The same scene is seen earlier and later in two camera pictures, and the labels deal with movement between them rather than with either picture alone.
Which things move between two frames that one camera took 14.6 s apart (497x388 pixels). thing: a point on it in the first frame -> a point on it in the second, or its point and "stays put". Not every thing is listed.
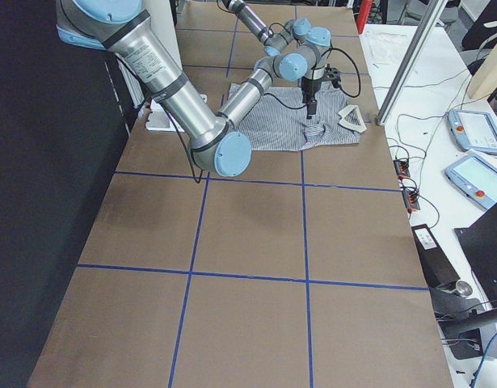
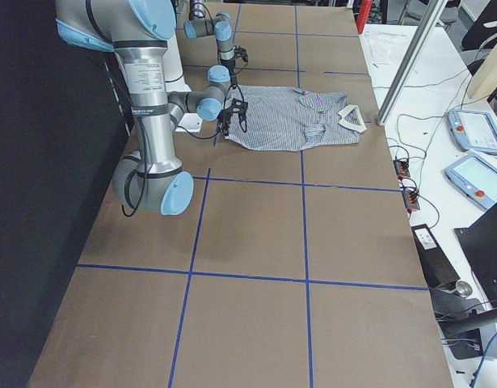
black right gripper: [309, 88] -> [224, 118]
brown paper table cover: [303, 272] stays put
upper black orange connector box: [402, 168] stays put
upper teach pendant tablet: [476, 130] stays put
